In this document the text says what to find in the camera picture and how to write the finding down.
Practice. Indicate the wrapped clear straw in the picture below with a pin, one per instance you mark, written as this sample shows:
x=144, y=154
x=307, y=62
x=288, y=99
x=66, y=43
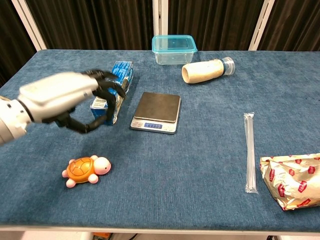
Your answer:
x=250, y=155

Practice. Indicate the blue carton box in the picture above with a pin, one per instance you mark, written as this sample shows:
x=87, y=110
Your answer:
x=122, y=72

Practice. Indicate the orange pink turtle toy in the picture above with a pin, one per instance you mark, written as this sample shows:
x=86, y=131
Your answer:
x=81, y=170

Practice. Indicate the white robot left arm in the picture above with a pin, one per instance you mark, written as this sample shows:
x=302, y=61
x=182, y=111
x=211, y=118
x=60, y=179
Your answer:
x=10, y=120

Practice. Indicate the white frame post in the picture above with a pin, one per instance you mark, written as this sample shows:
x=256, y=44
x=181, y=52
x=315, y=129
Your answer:
x=261, y=25
x=29, y=25
x=160, y=17

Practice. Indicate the blue table cloth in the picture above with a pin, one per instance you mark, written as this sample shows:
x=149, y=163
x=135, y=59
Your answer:
x=175, y=162

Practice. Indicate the blue clear plastic container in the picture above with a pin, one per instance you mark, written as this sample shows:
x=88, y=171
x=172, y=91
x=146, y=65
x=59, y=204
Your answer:
x=173, y=48

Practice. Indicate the silver kitchen scale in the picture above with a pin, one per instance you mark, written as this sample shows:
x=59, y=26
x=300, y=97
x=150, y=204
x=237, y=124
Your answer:
x=157, y=107

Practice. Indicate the cream squeeze bottle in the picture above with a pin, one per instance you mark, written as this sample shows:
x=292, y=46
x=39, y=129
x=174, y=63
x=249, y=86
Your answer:
x=202, y=71

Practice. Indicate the robot left five-finger hand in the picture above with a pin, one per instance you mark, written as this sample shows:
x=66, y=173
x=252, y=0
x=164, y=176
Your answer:
x=57, y=92

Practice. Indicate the dark pleated curtain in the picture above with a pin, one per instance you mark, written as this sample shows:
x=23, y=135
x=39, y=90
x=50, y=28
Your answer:
x=87, y=22
x=10, y=37
x=212, y=20
x=295, y=22

